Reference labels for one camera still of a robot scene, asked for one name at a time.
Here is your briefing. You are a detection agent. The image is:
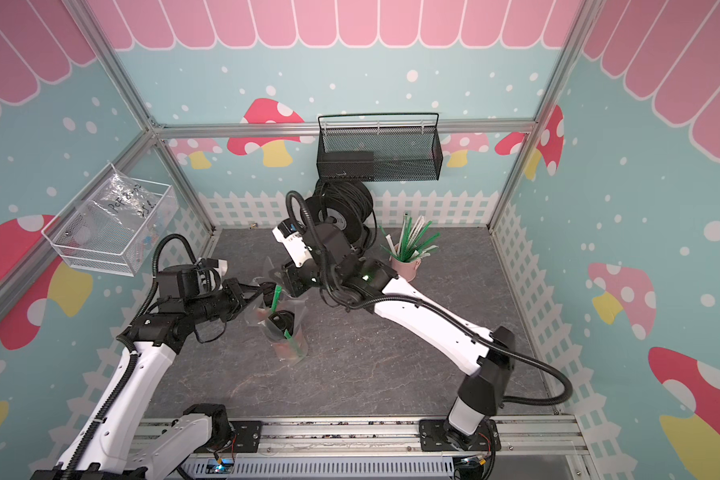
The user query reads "white wire basket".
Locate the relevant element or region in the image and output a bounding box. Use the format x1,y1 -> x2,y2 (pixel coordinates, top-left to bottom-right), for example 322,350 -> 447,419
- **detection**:
41,165 -> 178,277

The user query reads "green straw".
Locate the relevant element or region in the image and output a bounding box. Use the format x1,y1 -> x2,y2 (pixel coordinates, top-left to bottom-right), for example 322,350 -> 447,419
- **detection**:
270,285 -> 282,313
284,330 -> 304,357

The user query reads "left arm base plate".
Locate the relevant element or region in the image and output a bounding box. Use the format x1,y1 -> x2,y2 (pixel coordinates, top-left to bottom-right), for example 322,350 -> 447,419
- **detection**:
220,420 -> 263,455

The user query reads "clear plastic carrier bag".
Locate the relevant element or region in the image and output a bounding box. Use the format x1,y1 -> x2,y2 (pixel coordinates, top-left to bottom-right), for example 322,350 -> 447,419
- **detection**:
244,257 -> 308,365

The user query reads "black wire mesh basket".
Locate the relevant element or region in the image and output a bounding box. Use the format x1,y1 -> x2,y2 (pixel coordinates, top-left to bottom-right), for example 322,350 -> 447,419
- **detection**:
317,112 -> 443,182

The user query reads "black cable reel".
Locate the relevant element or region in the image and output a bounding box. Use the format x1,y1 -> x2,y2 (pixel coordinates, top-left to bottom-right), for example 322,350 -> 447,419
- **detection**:
305,180 -> 378,251

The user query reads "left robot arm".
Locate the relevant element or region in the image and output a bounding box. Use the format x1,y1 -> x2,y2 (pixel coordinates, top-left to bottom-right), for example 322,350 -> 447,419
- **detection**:
32,259 -> 265,479

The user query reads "red milk tea cup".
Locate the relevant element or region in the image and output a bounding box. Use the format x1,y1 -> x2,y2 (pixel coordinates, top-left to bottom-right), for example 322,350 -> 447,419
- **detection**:
261,310 -> 308,364
251,298 -> 271,325

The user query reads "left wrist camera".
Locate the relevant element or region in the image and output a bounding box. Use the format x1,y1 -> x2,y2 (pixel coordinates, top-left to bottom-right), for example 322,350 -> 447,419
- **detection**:
156,258 -> 228,300

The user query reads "bundle of green white straws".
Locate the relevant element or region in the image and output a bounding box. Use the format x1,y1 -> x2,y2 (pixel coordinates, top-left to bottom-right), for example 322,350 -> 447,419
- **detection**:
381,212 -> 441,263

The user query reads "clear bag in white basket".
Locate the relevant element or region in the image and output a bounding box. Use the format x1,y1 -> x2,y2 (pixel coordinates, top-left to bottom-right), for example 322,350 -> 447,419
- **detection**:
86,168 -> 159,253

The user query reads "pink straw holder cup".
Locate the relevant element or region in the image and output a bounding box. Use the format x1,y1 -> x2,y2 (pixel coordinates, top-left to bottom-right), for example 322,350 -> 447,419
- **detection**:
391,259 -> 422,283

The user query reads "black box in basket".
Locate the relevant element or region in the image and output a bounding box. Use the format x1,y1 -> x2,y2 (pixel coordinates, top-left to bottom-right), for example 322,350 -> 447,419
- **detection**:
317,151 -> 375,181

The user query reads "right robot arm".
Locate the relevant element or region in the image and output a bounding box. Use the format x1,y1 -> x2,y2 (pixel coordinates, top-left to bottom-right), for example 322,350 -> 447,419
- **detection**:
272,220 -> 573,450

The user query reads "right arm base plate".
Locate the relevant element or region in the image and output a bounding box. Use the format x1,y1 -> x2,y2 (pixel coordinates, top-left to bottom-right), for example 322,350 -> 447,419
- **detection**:
418,418 -> 501,452

